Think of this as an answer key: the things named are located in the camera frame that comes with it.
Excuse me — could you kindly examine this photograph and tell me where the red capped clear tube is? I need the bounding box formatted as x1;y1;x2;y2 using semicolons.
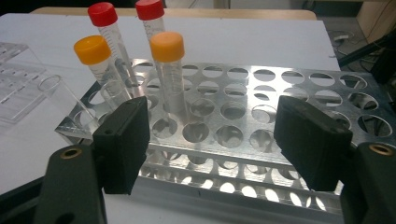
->
87;2;141;90
134;0;166;43

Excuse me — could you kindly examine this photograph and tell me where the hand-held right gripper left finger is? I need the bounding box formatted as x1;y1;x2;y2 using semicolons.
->
92;95;151;196

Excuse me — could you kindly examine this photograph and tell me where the white board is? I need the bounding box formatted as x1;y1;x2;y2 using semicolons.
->
0;12;344;224

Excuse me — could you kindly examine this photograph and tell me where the clear uncapped tube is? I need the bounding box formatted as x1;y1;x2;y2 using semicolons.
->
37;74;101;132

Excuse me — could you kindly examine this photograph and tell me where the wooden cabinet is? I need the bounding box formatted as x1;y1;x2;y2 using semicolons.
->
356;0;396;43

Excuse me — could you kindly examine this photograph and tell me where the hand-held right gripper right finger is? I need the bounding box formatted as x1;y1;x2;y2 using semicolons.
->
273;94;355;192

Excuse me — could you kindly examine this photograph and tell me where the black metal stand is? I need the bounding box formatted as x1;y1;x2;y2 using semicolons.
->
337;31;396;85

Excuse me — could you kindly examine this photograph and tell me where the clear acrylic tube rack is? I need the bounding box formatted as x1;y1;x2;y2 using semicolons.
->
0;41;64;125

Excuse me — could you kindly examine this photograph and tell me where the orange capped clear tube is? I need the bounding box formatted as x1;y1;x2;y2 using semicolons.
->
149;31;190;119
73;35;134;111

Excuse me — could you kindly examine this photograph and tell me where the metal tube rack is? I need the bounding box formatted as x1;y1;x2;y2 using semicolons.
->
55;59;396;217

